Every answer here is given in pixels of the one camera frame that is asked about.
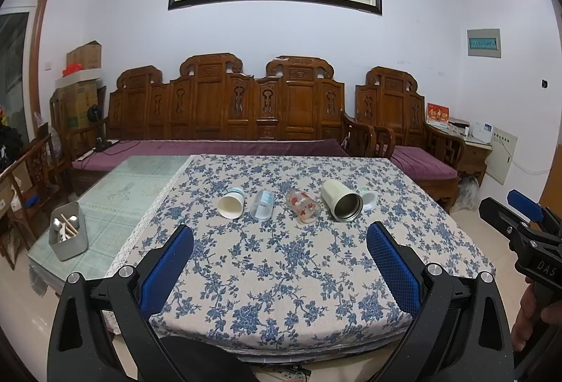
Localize clear printed glass cup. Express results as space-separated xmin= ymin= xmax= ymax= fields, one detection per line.
xmin=286 ymin=189 xmax=321 ymax=224

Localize white green small cup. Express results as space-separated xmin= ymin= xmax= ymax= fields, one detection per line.
xmin=358 ymin=187 xmax=378 ymax=212

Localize cream steel thermos cup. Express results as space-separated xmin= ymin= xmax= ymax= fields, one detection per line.
xmin=321 ymin=179 xmax=363 ymax=222

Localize white paper cup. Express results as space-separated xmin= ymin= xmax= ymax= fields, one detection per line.
xmin=217 ymin=187 xmax=246 ymax=219

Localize clear plastic cup blue label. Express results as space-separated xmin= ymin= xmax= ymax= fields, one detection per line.
xmin=250 ymin=189 xmax=274 ymax=221

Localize person's right hand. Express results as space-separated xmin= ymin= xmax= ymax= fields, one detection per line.
xmin=511 ymin=277 xmax=562 ymax=351

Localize white router box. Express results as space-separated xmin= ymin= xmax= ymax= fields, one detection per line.
xmin=467 ymin=121 xmax=494 ymax=145

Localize wooden side table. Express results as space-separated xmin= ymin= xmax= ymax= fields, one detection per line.
xmin=425 ymin=123 xmax=492 ymax=186

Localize metal utensil box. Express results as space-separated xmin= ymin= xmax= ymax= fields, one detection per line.
xmin=48 ymin=201 xmax=89 ymax=261

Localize purple armchair cushion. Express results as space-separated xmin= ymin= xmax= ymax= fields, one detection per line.
xmin=391 ymin=145 xmax=457 ymax=182

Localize red gift box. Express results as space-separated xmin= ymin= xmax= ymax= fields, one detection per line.
xmin=427 ymin=103 xmax=450 ymax=125

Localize wooden chair at left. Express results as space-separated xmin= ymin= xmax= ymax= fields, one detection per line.
xmin=1 ymin=134 xmax=66 ymax=249

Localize carved wooden armchair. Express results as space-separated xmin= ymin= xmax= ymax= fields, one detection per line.
xmin=355 ymin=66 xmax=460 ymax=212

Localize purple sofa cushion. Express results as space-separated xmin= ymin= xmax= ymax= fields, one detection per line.
xmin=72 ymin=139 xmax=348 ymax=172

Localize blue floral tablecloth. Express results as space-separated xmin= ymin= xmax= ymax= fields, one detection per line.
xmin=113 ymin=155 xmax=492 ymax=361

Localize black desk fan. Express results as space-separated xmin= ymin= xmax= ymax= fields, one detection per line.
xmin=87 ymin=104 xmax=115 ymax=153

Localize stacked cardboard boxes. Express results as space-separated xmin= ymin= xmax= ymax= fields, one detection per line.
xmin=50 ymin=41 xmax=103 ymax=155

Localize carved wooden sofa bench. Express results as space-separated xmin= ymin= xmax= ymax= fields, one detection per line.
xmin=71 ymin=53 xmax=376 ymax=194

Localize white panel leaning on wall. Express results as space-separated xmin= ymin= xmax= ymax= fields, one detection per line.
xmin=486 ymin=127 xmax=518 ymax=185

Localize grey wall electrical box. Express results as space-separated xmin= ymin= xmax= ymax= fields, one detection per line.
xmin=467 ymin=28 xmax=502 ymax=59

